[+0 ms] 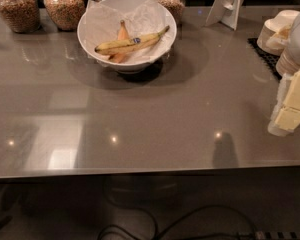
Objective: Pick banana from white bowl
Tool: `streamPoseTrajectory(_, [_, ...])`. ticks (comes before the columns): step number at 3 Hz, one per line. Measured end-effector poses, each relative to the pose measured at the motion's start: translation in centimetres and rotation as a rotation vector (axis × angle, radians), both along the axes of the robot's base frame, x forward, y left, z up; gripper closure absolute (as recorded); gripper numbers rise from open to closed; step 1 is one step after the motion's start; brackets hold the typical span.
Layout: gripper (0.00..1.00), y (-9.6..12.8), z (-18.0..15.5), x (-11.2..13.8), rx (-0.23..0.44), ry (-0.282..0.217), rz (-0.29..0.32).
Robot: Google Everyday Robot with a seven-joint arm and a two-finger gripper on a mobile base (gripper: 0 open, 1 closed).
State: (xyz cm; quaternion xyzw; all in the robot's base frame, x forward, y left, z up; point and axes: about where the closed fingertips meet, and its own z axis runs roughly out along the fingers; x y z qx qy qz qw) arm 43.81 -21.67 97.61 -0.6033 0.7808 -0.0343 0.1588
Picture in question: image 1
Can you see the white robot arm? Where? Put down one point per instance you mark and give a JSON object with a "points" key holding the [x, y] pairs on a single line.
{"points": [[294, 41]]}

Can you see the white ceramic bowl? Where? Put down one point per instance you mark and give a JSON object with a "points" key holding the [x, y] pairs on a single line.
{"points": [[130, 65]]}

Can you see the orange-brown banana underneath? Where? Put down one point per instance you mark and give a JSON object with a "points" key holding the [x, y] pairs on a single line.
{"points": [[122, 34]]}

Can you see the black rubber mat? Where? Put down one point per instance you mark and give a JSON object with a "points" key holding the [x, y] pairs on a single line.
{"points": [[268, 59]]}

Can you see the stack of white paper bowls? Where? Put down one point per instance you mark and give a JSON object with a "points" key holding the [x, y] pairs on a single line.
{"points": [[274, 34]]}

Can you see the white sign stand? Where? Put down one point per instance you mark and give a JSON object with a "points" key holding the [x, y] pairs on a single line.
{"points": [[225, 12]]}

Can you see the glass jar of colourful cereal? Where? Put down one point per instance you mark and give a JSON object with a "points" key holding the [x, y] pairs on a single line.
{"points": [[65, 13]]}

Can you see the glass jar of cereal far left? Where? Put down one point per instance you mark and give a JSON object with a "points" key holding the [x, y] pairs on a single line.
{"points": [[21, 16]]}

